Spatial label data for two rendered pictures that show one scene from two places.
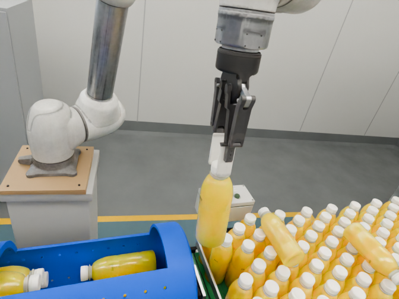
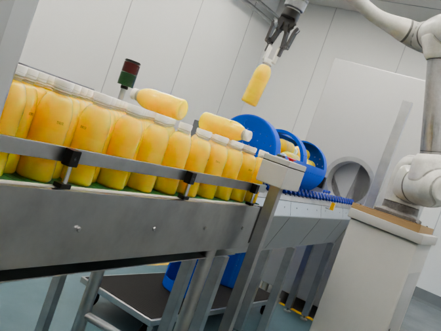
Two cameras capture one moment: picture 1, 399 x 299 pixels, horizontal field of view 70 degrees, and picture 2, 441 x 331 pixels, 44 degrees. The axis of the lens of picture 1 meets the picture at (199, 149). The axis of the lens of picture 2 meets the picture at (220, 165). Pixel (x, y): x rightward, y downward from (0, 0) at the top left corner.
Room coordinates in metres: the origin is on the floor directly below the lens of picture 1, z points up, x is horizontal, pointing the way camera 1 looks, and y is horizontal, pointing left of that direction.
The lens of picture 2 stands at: (2.21, -1.58, 1.10)
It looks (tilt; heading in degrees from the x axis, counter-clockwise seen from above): 3 degrees down; 140
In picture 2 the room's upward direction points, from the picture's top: 19 degrees clockwise
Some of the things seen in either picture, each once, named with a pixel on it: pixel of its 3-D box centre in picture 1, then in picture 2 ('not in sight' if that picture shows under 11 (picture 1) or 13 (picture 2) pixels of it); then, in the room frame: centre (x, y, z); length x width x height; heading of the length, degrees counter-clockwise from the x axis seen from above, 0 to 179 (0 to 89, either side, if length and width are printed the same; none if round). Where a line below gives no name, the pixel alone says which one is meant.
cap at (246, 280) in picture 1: (246, 280); not in sight; (0.51, -0.20, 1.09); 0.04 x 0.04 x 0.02
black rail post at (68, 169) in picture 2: not in sight; (67, 168); (1.21, -1.10, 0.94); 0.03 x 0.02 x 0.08; 114
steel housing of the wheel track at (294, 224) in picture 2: not in sight; (291, 215); (0.08, 0.89, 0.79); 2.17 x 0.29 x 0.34; 114
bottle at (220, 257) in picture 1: (219, 259); not in sight; (0.64, -0.14, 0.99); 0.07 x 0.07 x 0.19
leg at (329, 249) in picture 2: not in sight; (317, 281); (-0.26, 1.81, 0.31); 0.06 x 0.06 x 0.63; 24
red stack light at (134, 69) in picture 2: not in sight; (130, 68); (0.33, -0.57, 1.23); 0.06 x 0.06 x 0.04
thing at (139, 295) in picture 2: not in sight; (191, 299); (-0.28, 0.69, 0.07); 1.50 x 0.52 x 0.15; 108
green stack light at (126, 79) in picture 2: not in sight; (126, 79); (0.33, -0.57, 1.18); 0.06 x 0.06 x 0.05
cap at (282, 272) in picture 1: (282, 272); not in sight; (0.56, -0.32, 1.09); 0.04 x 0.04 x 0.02
